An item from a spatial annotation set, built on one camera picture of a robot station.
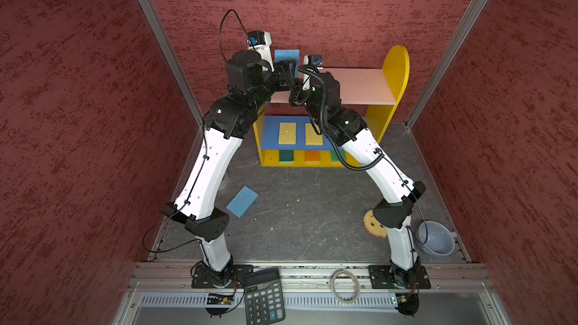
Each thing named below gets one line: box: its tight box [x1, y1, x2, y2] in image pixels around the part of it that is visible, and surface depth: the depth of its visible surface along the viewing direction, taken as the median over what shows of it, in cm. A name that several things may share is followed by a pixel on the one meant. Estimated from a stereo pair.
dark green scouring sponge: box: [279, 149, 295, 164], surface depth 105 cm
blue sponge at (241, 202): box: [225, 185, 259, 219], surface depth 93 cm
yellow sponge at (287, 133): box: [278, 121, 297, 145], surface depth 98 cm
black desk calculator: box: [243, 267, 286, 325], surface depth 70 cm
